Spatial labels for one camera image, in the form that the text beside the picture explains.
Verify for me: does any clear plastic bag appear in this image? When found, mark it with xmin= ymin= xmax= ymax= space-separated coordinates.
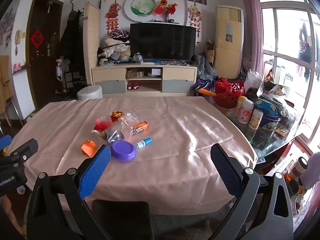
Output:
xmin=103 ymin=112 xmax=139 ymax=145

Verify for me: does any beige grey tv cabinet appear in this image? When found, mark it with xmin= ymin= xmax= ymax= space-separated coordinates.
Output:
xmin=91 ymin=63 xmax=197 ymax=98

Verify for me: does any orange paper box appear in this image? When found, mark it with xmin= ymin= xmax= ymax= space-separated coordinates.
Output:
xmin=81 ymin=140 xmax=97 ymax=158

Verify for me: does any pile of folded clothes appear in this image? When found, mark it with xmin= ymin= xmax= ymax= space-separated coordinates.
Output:
xmin=97 ymin=30 xmax=131 ymax=66

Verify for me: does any small blue labelled bottle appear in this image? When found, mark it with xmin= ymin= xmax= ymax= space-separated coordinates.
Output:
xmin=136 ymin=138 xmax=152 ymax=149

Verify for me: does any red plastic basket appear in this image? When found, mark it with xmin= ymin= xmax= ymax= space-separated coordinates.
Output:
xmin=213 ymin=77 xmax=245 ymax=109

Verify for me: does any orange toy bat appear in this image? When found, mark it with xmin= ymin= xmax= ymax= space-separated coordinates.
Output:
xmin=199 ymin=88 xmax=216 ymax=96

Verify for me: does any black flat television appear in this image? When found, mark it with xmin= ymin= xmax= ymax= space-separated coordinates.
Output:
xmin=130 ymin=22 xmax=196 ymax=61

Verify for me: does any pink satin tablecloth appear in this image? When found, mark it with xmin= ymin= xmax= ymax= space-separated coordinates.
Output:
xmin=8 ymin=96 xmax=258 ymax=215

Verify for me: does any purple bag on floor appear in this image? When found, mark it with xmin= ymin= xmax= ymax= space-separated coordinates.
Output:
xmin=192 ymin=76 xmax=219 ymax=96

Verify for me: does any orange candy tube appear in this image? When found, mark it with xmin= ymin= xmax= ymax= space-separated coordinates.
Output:
xmin=130 ymin=121 xmax=149 ymax=136

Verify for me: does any red tassel ornament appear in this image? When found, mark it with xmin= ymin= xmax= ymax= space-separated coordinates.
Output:
xmin=94 ymin=119 xmax=113 ymax=132

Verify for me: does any purple plastic lid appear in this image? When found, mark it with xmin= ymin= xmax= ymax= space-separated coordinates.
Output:
xmin=111 ymin=140 xmax=136 ymax=161

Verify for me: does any round framed wall picture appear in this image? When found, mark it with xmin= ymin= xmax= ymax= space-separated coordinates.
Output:
xmin=123 ymin=0 xmax=160 ymax=22

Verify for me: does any beige standing air conditioner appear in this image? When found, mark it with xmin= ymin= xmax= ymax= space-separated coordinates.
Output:
xmin=214 ymin=5 xmax=244 ymax=79

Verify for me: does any red gold foil wrapper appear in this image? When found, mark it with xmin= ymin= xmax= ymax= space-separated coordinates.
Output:
xmin=111 ymin=111 xmax=124 ymax=122

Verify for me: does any pink purple curtain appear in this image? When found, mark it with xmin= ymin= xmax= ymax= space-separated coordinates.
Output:
xmin=243 ymin=0 xmax=264 ymax=75

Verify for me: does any dark brown door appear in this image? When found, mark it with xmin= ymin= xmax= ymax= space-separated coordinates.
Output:
xmin=25 ymin=0 xmax=63 ymax=111

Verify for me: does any yellow capped white bottle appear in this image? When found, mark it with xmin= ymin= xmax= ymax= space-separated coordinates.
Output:
xmin=234 ymin=96 xmax=247 ymax=116

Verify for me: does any cream labelled bottle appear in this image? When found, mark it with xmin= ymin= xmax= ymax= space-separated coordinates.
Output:
xmin=248 ymin=108 xmax=264 ymax=130

